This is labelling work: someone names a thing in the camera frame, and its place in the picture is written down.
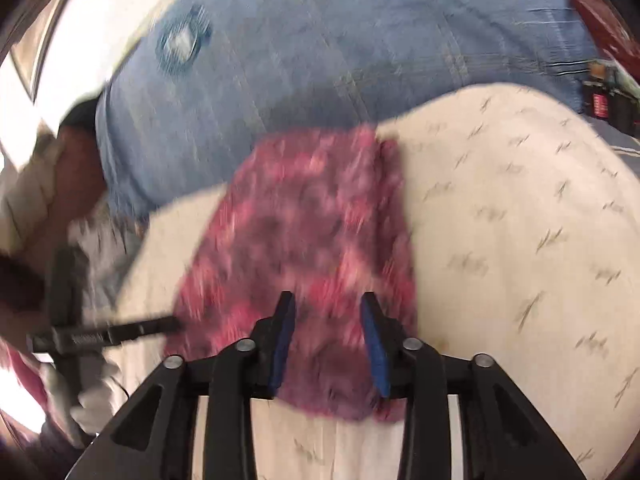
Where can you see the pink floral garment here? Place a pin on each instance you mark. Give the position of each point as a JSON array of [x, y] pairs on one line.
[[310, 240]]

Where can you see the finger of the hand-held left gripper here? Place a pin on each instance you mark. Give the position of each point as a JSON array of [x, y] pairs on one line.
[[145, 329]]

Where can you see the blue checked quilt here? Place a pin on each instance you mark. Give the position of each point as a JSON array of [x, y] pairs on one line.
[[325, 45]]

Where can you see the cream leaf-print sheet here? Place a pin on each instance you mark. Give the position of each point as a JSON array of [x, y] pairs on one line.
[[500, 240]]

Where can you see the red cloth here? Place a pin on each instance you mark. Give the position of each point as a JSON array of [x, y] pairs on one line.
[[600, 10]]

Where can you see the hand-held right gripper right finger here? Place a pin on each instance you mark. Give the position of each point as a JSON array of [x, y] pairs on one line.
[[375, 345]]

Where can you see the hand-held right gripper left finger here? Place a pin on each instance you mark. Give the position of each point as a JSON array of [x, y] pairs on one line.
[[282, 345]]

